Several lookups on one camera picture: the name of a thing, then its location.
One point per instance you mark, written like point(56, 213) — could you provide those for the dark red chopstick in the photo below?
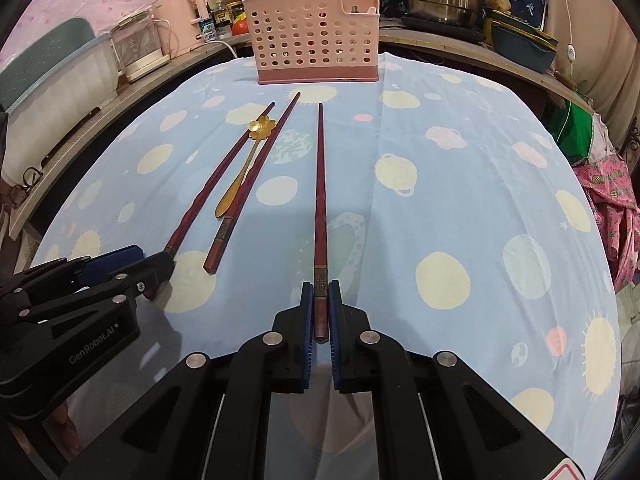
point(320, 185)
point(271, 142)
point(220, 165)

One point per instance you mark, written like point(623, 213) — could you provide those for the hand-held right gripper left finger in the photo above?
point(306, 345)

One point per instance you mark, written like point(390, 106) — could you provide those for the beige curtain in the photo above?
point(590, 10)

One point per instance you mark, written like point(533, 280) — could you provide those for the glass kettle with white base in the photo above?
point(137, 45)

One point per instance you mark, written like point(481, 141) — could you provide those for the green plastic bag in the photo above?
point(580, 135)

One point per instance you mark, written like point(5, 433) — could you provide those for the pink electric kettle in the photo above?
point(175, 20)

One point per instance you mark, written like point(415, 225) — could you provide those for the dark blue baking dish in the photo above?
point(520, 42)

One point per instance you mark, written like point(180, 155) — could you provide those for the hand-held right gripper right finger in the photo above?
point(336, 345)

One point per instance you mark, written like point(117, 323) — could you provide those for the blue spotted tablecloth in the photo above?
point(450, 185)

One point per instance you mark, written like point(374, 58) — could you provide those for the black induction cooker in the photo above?
point(440, 29)

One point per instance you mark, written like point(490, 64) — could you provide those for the white dish rack with lid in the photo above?
point(60, 90)

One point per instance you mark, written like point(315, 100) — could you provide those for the black eyeglasses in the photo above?
point(25, 185)

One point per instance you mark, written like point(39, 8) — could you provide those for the black iron chair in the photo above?
point(632, 142)

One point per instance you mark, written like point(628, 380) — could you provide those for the brown loofah sponge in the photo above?
point(497, 0)

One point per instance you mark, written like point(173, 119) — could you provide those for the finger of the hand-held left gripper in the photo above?
point(110, 262)
point(157, 270)

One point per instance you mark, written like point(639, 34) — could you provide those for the gold flower spoon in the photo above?
point(261, 126)

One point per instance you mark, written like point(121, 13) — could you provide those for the pink floral cloth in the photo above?
point(610, 210)

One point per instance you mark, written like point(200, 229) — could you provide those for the pink perforated utensil basket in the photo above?
point(320, 74)

